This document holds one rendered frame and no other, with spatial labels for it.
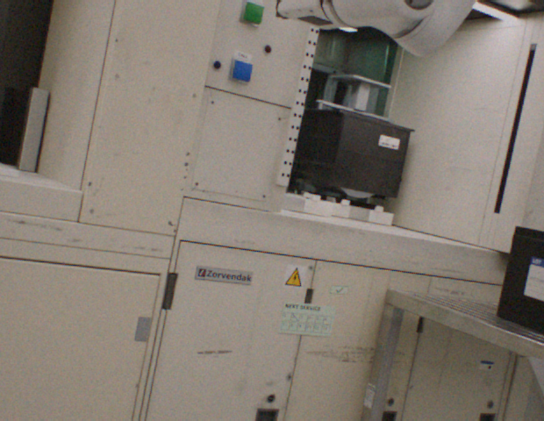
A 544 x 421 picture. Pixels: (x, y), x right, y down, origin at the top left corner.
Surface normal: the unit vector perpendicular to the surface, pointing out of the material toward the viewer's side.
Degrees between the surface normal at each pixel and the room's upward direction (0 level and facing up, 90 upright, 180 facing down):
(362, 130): 90
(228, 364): 90
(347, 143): 90
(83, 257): 90
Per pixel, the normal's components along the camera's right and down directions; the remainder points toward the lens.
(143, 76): 0.50, 0.14
